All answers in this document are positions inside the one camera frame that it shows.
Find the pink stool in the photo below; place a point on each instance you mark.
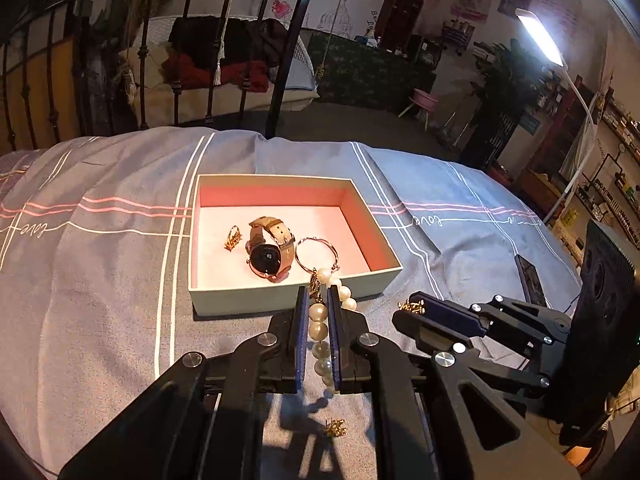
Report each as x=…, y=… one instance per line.
x=422, y=100

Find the dark red cabinet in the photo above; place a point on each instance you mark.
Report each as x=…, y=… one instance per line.
x=560, y=130

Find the black clothes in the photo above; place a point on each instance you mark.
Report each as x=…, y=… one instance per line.
x=240, y=40

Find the gold earring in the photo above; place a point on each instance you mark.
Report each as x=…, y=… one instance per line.
x=232, y=242
x=335, y=428
x=411, y=306

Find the grey blue striped bed sheet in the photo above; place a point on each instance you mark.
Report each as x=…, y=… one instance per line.
x=100, y=260

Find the wall shelves with bottles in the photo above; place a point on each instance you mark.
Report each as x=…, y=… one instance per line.
x=617, y=180

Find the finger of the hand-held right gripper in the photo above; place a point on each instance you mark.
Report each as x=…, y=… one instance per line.
x=425, y=332
x=450, y=312

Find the pale box with pink inside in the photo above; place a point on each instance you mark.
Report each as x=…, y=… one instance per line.
x=280, y=200

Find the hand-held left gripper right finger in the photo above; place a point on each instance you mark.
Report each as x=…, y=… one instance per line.
x=334, y=345

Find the black smartphone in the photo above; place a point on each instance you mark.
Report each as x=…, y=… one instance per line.
x=531, y=277

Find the rose gold wrist watch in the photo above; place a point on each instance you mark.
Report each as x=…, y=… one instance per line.
x=263, y=258

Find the white floor lamp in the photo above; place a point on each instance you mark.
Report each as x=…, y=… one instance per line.
x=542, y=40

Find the green potted plant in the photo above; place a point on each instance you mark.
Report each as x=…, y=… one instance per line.
x=505, y=90

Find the red clothes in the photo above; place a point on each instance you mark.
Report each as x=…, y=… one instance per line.
x=200, y=72

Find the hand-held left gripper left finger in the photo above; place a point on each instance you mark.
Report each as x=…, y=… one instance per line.
x=301, y=345

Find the red telephone booth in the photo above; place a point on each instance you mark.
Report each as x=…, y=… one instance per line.
x=402, y=10

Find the black metal bed frame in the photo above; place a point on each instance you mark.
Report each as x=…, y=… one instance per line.
x=280, y=85

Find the green patterned carpet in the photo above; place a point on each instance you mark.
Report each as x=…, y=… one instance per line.
x=365, y=70

